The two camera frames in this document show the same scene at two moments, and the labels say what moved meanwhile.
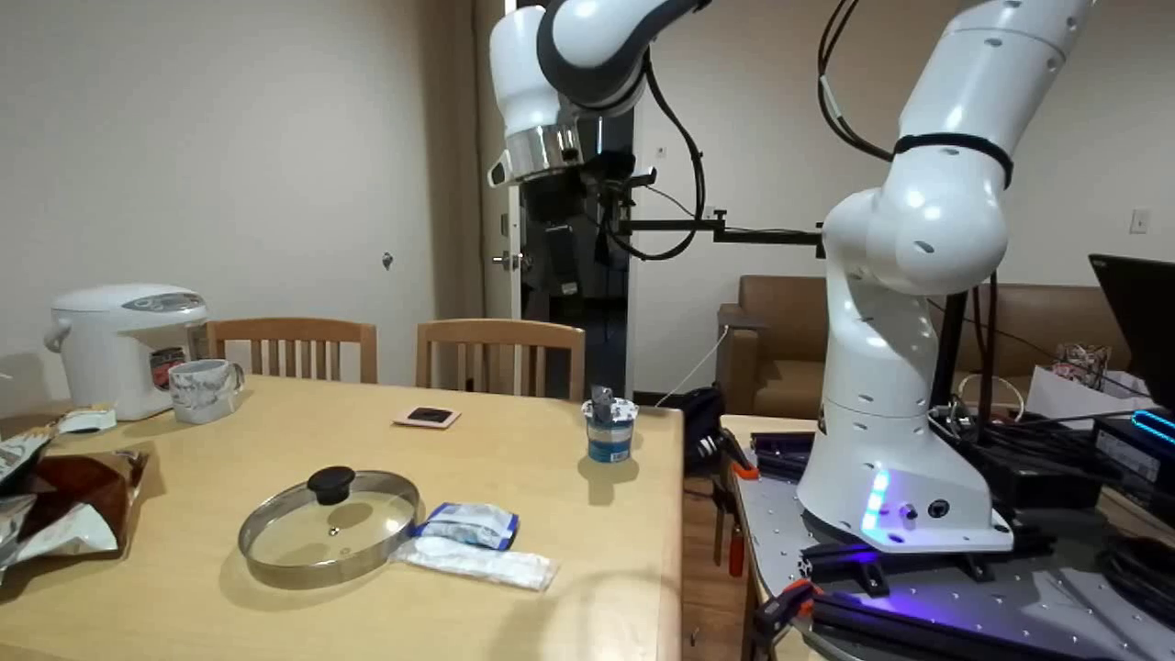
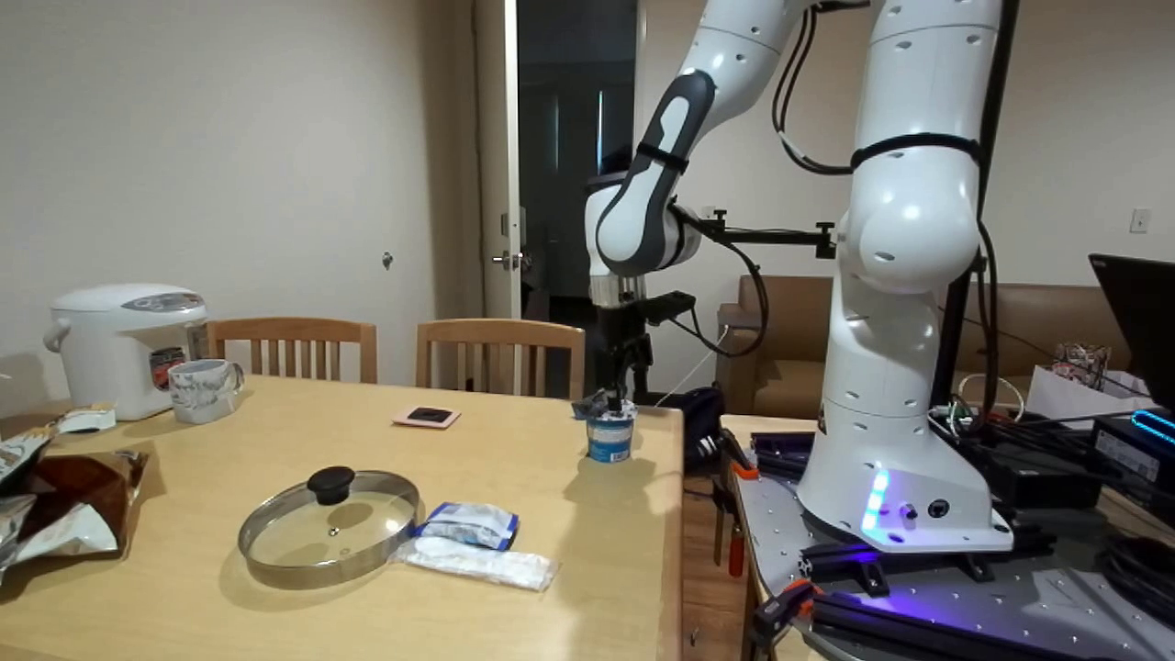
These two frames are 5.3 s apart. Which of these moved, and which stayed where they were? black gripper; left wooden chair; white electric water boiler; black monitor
Moved: black gripper
Stayed: left wooden chair; black monitor; white electric water boiler
